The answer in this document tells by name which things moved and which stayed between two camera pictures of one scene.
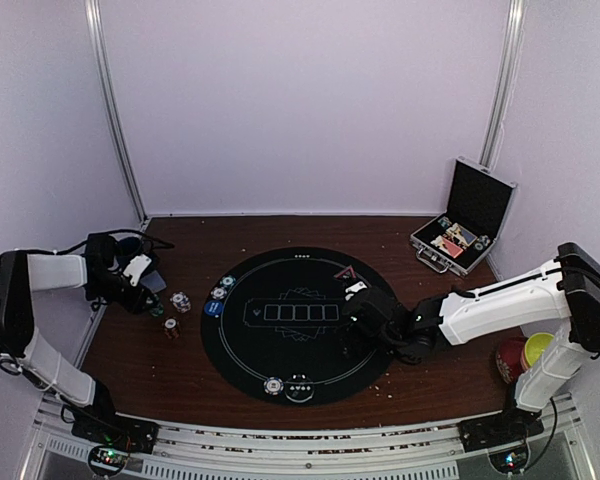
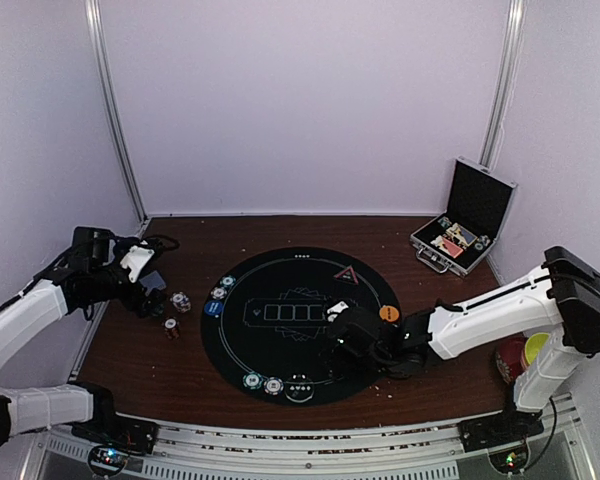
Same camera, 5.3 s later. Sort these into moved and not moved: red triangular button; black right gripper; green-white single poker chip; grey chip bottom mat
Moved: black right gripper
Not moved: green-white single poker chip; red triangular button; grey chip bottom mat
